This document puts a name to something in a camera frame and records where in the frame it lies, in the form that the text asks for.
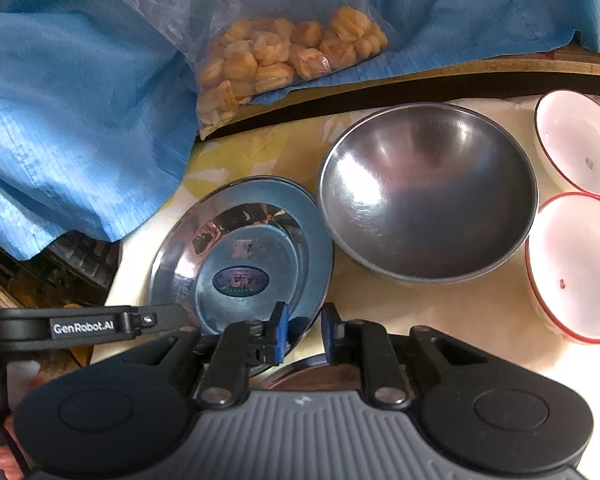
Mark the steel plate with sticker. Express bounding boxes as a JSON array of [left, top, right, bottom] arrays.
[[146, 176, 335, 352]]

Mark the large steel bowl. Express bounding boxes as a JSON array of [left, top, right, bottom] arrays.
[[317, 103, 539, 285]]

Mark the white bowl red rim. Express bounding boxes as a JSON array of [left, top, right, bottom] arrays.
[[524, 192, 600, 344], [533, 90, 600, 198]]

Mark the person's left hand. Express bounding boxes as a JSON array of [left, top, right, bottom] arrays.
[[0, 360, 50, 479]]

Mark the cream floral tablecloth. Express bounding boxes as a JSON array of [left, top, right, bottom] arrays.
[[106, 110, 600, 479]]

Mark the blue cloth garment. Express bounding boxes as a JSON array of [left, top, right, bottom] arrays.
[[0, 0, 600, 260]]

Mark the clear bag of pastries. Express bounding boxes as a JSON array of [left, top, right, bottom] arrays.
[[121, 0, 396, 136]]

